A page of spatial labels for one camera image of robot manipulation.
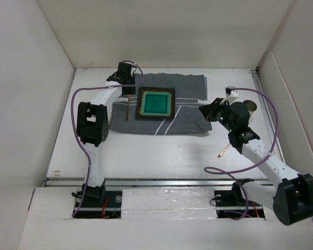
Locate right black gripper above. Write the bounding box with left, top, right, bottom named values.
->
left=198, top=97, right=235, bottom=132

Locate copper fork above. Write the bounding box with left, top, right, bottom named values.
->
left=125, top=94, right=131, bottom=121

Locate grey striped cloth napkin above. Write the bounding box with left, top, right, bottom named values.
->
left=109, top=73, right=212, bottom=135

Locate metal cup with cork base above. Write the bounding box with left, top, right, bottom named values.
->
left=243, top=100, right=257, bottom=116

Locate green square ceramic plate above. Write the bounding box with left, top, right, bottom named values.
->
left=135, top=86, right=175, bottom=120

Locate copper spoon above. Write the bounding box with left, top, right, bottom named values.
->
left=217, top=143, right=231, bottom=158

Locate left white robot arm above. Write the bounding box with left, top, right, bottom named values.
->
left=76, top=60, right=138, bottom=188

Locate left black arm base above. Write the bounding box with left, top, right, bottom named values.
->
left=71, top=183, right=123, bottom=219

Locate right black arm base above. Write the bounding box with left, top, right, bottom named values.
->
left=210, top=182, right=265, bottom=220

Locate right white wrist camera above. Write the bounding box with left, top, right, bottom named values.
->
left=220, top=86, right=239, bottom=105

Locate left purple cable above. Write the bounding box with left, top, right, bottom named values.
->
left=70, top=60, right=144, bottom=217

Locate purple cable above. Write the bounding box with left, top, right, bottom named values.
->
left=203, top=87, right=279, bottom=220
left=70, top=60, right=144, bottom=217

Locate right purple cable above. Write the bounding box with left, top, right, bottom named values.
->
left=203, top=87, right=279, bottom=220

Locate aluminium rail at table front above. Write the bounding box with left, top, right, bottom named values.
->
left=43, top=177, right=274, bottom=187

